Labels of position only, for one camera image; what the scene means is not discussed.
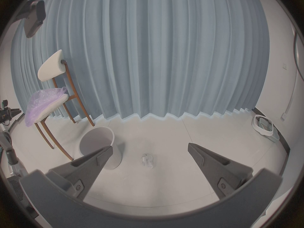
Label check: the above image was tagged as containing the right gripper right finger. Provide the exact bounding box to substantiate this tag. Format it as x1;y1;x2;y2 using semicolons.
188;143;254;201

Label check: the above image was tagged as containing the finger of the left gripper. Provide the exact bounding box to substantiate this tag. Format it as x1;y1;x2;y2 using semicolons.
9;108;22;120

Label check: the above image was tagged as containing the white padded wooden chair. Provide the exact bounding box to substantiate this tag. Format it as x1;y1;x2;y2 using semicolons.
34;49;95;161

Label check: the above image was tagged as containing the white and blue plastic basin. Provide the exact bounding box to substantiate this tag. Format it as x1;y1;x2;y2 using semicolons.
252;114;280;142

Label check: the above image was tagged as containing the pale blue curtain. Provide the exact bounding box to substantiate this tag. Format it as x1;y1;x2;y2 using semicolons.
11;0;271;128

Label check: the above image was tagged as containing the purple plastic bag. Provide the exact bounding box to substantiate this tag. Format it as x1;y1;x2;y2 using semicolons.
25;86;68;128

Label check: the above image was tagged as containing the white wrapper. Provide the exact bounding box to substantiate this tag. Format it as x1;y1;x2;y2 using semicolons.
142;153;156;168

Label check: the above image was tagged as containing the white trash bin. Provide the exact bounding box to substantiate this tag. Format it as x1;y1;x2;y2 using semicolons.
78;127;123;170

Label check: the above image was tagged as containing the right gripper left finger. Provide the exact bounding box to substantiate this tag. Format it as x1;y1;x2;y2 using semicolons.
45;146;114;201

